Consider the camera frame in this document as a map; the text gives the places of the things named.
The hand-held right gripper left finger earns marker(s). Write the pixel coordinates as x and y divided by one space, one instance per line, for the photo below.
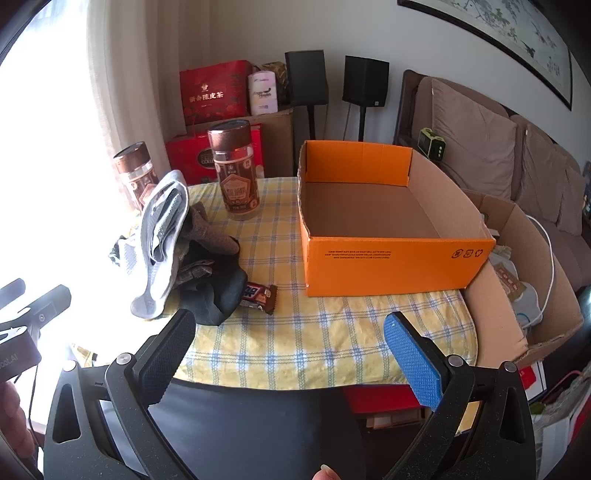
164 357

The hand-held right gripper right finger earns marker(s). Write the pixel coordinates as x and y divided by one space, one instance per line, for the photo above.
411 364

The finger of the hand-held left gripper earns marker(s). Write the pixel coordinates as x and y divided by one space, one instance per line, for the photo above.
48 307
11 293

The black soft case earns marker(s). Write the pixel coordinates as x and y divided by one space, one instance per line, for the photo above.
214 300

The white patterned cloth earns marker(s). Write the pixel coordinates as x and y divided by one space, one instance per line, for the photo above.
121 254

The orange cardboard box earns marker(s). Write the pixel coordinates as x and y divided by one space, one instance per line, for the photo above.
392 263

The brown chocolate bar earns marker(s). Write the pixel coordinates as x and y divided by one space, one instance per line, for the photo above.
258 297

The brown sock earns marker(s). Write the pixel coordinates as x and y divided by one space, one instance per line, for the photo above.
212 233

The brown-lidded clear jar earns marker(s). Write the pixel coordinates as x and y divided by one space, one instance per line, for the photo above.
134 175
235 180

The person's left hand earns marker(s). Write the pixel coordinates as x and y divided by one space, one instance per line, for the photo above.
14 420

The person's right hand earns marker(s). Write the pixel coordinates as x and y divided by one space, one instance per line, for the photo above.
325 474

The red box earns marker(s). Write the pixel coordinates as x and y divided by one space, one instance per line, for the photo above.
383 401

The white red carton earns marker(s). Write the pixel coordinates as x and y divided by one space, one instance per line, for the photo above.
533 381

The yellow checked tablecloth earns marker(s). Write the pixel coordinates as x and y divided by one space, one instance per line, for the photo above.
286 332

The pale blue pad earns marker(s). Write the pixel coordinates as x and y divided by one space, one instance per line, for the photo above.
526 304

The brown green packet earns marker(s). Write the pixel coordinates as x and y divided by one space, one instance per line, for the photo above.
508 277

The open brown cardboard box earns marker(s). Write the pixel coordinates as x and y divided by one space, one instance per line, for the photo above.
558 300

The white plastic bag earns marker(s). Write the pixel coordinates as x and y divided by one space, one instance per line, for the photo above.
563 443

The dark wood sofa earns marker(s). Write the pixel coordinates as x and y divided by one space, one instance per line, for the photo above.
572 263

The red chocolate gift bag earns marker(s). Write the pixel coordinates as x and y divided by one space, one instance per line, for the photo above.
189 159

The green black portable device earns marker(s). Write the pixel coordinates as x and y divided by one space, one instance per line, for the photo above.
433 144

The large brown sofa cushion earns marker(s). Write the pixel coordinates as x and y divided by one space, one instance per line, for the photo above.
475 138

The white curtain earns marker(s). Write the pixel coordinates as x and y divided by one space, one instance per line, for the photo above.
134 83

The brown cardboard carton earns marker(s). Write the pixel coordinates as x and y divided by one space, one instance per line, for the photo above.
279 143

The black speaker stand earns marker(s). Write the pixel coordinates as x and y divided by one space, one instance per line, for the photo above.
362 124
310 122

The red tea gift bag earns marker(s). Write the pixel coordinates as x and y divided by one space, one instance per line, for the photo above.
212 92

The white tissue pack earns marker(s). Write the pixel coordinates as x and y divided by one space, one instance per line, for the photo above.
263 94

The black speaker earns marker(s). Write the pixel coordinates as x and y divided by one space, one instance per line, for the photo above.
307 78
365 81

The gold wrapped package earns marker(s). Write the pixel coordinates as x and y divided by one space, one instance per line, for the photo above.
280 78

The framed ink painting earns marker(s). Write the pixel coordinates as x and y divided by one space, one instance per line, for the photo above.
508 37

